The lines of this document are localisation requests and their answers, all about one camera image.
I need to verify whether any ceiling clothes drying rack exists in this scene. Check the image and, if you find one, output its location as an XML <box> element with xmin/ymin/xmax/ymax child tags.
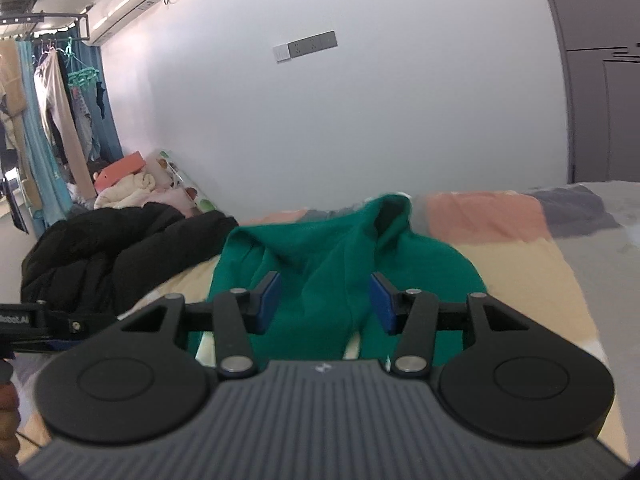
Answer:
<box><xmin>0</xmin><ymin>0</ymin><xmax>94</xmax><ymax>41</ymax></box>

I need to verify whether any person's left hand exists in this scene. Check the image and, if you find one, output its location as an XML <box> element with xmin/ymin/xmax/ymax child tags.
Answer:
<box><xmin>0</xmin><ymin>385</ymin><xmax>20</xmax><ymax>458</ymax></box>

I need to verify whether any printed pillow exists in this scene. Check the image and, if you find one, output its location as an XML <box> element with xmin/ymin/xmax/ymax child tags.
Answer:
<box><xmin>150</xmin><ymin>149</ymin><xmax>217</xmax><ymax>214</ymax></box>

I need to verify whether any grey wall socket panel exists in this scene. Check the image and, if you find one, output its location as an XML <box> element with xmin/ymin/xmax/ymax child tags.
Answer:
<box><xmin>287</xmin><ymin>30</ymin><xmax>338</xmax><ymax>59</ymax></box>

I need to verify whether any white air conditioner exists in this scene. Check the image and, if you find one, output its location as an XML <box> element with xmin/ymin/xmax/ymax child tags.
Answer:
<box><xmin>82</xmin><ymin>0</ymin><xmax>168</xmax><ymax>45</ymax></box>

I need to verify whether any beige hanging garment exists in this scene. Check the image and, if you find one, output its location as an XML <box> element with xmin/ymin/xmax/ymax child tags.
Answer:
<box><xmin>34</xmin><ymin>50</ymin><xmax>87</xmax><ymax>186</ymax></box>

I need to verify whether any green hoodie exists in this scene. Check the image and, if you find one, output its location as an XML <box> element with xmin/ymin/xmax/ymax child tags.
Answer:
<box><xmin>197</xmin><ymin>192</ymin><xmax>489</xmax><ymax>368</ymax></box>

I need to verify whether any black puffer jacket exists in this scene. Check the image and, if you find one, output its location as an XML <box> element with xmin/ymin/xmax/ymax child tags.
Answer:
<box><xmin>21</xmin><ymin>204</ymin><xmax>240</xmax><ymax>318</ymax></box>

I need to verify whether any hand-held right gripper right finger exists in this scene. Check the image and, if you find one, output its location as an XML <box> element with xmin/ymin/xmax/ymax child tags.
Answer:
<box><xmin>369</xmin><ymin>271</ymin><xmax>533</xmax><ymax>379</ymax></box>

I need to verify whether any cream plush cloth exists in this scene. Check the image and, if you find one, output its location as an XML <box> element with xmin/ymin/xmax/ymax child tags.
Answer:
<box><xmin>94</xmin><ymin>172</ymin><xmax>160</xmax><ymax>209</ymax></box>

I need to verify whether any green clip hanger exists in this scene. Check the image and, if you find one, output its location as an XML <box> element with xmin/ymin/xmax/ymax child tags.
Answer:
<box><xmin>64</xmin><ymin>40</ymin><xmax>101</xmax><ymax>89</ymax></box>

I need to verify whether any pink cushion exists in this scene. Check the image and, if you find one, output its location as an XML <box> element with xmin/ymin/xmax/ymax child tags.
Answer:
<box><xmin>95</xmin><ymin>152</ymin><xmax>146</xmax><ymax>193</ymax></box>

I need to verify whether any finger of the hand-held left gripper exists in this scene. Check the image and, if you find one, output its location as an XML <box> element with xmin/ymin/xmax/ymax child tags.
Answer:
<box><xmin>47</xmin><ymin>310</ymin><xmax>121</xmax><ymax>354</ymax></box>

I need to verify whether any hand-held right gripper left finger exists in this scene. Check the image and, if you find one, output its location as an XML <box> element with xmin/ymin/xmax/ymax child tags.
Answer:
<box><xmin>119</xmin><ymin>271</ymin><xmax>282</xmax><ymax>379</ymax></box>

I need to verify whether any tan hanging garment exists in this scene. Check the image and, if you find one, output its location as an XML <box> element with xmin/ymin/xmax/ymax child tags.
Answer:
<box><xmin>0</xmin><ymin>40</ymin><xmax>27</xmax><ymax>171</ymax></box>

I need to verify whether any patchwork bed blanket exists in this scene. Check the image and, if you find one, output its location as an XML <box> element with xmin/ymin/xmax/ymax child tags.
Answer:
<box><xmin>15</xmin><ymin>182</ymin><xmax>640</xmax><ymax>466</ymax></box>

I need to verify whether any grey wardrobe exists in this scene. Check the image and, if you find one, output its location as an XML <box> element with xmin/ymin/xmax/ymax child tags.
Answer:
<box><xmin>537</xmin><ymin>0</ymin><xmax>640</xmax><ymax>184</ymax></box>

